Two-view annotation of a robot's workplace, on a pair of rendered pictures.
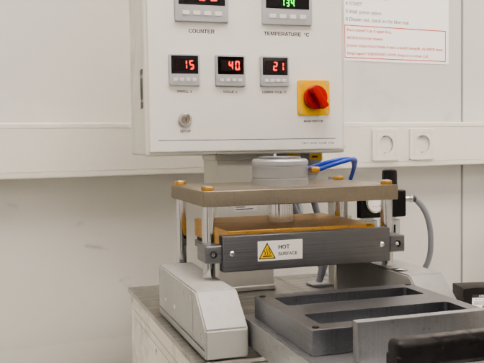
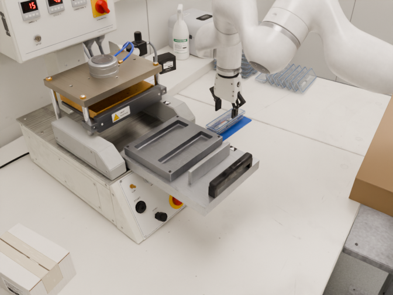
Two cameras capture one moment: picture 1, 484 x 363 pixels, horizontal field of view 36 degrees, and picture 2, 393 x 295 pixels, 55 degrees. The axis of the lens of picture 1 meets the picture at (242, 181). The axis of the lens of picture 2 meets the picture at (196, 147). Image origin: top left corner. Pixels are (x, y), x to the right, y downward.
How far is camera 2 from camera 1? 0.47 m
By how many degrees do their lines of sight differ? 45
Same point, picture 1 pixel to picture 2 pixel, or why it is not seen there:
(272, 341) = (144, 171)
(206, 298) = (103, 154)
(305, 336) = (165, 174)
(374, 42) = not seen: outside the picture
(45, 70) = not seen: outside the picture
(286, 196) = (119, 88)
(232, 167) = (64, 52)
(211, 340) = (112, 172)
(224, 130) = (58, 37)
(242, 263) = (106, 126)
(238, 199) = (99, 98)
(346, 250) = (145, 102)
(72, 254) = not seen: outside the picture
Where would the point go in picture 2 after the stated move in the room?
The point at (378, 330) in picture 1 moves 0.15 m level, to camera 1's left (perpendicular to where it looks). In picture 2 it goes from (197, 170) to (137, 194)
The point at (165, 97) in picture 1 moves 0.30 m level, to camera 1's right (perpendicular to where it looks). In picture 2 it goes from (23, 28) to (132, 9)
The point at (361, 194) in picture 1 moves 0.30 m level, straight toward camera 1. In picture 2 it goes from (148, 75) to (187, 131)
